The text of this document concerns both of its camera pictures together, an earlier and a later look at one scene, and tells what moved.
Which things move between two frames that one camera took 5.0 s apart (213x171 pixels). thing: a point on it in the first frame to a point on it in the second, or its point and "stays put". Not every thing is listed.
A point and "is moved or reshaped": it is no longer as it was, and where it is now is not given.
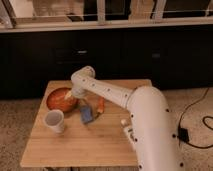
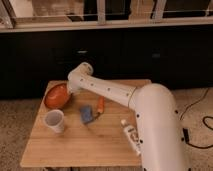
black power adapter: [183, 134] stays put
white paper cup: [55, 120] stays put
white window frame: [9, 23] stays put
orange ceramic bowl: [56, 100] is moved or reshaped
